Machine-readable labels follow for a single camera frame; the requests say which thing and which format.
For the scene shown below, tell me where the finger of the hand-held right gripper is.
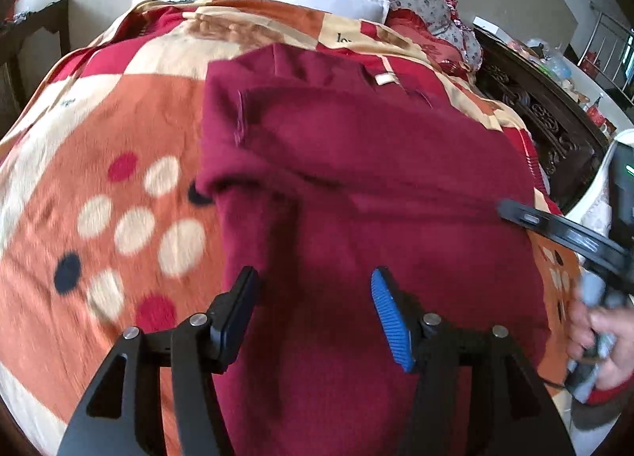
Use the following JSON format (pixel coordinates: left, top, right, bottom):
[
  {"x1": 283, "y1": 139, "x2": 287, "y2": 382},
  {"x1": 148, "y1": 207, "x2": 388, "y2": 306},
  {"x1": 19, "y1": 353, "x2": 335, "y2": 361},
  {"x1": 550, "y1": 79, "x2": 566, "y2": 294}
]
[{"x1": 497, "y1": 198, "x2": 630, "y2": 284}]

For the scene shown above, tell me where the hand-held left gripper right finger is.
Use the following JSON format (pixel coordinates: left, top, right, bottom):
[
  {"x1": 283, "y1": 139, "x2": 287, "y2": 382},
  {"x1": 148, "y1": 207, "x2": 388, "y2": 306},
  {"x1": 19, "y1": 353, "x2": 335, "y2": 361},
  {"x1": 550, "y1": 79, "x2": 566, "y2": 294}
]
[{"x1": 370, "y1": 266, "x2": 575, "y2": 456}]

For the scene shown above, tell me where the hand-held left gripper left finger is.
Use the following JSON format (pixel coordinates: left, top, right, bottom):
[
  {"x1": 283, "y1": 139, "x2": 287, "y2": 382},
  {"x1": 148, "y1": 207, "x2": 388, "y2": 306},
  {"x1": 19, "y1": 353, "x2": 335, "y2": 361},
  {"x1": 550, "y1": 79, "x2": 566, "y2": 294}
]
[{"x1": 57, "y1": 266, "x2": 261, "y2": 456}]

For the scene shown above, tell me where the maroon fleece garment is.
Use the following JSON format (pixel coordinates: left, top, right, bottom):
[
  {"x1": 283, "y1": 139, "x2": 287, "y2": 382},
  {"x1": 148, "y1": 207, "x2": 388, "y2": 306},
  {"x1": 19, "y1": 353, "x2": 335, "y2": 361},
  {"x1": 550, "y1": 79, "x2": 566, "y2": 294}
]
[{"x1": 195, "y1": 44, "x2": 553, "y2": 456}]

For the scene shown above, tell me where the person's right forearm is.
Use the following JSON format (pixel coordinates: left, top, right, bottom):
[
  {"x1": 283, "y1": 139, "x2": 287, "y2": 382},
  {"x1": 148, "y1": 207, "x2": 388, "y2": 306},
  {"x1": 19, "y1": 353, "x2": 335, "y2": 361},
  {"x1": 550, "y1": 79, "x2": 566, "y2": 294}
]
[{"x1": 569, "y1": 371, "x2": 634, "y2": 439}]

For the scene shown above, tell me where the person's right hand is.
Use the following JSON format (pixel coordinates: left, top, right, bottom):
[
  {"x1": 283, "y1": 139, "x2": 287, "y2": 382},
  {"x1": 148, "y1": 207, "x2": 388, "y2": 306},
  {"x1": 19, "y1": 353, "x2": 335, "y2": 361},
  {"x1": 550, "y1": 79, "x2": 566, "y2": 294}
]
[{"x1": 565, "y1": 295, "x2": 634, "y2": 392}]

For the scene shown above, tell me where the carved dark wooden headboard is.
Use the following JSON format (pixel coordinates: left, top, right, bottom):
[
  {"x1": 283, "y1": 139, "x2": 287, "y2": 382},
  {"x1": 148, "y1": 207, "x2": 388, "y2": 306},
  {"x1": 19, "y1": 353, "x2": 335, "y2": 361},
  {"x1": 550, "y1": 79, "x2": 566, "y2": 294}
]
[{"x1": 470, "y1": 25, "x2": 612, "y2": 214}]

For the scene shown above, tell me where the clear plastic bottle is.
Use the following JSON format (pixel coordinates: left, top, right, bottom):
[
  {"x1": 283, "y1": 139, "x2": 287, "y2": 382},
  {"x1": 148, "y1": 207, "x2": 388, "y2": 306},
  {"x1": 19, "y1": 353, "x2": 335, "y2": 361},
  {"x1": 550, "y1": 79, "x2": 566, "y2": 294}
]
[{"x1": 540, "y1": 42, "x2": 571, "y2": 86}]

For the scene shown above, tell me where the metal rack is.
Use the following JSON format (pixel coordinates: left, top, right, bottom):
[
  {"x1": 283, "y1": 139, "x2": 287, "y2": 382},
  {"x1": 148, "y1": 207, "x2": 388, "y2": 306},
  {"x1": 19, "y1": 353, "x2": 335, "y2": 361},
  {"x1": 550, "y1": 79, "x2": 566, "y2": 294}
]
[{"x1": 569, "y1": 10, "x2": 634, "y2": 105}]

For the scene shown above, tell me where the orange dotted fleece blanket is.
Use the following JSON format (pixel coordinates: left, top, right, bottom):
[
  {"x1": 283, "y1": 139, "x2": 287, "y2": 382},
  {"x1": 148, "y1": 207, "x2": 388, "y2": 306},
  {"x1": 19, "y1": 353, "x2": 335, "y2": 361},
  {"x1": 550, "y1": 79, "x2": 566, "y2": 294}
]
[{"x1": 0, "y1": 0, "x2": 582, "y2": 456}]

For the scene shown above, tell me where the red cushion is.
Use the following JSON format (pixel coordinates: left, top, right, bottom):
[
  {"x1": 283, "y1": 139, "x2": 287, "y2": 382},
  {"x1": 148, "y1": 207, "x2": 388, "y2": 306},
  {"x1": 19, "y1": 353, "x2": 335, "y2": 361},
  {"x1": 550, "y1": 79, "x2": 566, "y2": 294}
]
[{"x1": 386, "y1": 0, "x2": 476, "y2": 81}]

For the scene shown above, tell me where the white pillow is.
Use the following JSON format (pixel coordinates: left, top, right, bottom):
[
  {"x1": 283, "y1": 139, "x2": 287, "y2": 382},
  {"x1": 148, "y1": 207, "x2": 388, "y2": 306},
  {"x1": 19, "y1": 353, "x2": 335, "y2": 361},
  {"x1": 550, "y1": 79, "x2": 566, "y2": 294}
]
[{"x1": 270, "y1": 0, "x2": 391, "y2": 25}]

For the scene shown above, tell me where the dark wooden side cabinet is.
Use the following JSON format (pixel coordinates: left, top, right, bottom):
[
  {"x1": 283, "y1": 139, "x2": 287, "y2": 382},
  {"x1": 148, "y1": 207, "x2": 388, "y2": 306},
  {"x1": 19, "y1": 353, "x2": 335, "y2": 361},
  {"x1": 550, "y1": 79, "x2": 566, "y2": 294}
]
[{"x1": 0, "y1": 0, "x2": 70, "y2": 110}]

